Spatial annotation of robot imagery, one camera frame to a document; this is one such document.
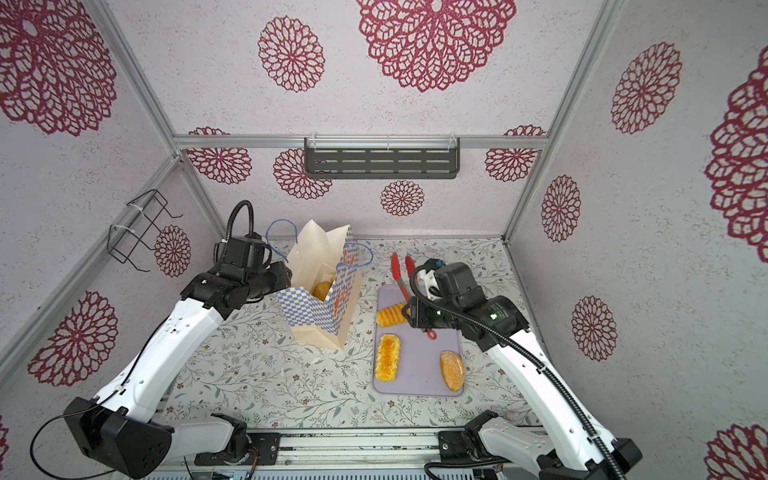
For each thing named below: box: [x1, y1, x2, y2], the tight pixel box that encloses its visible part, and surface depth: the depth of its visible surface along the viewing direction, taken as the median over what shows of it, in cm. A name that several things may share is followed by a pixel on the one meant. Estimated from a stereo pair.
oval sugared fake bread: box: [440, 350, 465, 392], surface depth 84 cm
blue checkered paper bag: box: [275, 219, 362, 350], surface depth 85 cm
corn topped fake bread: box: [375, 334, 401, 383], surface depth 87 cm
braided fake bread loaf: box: [376, 302, 411, 328], surface depth 96 cm
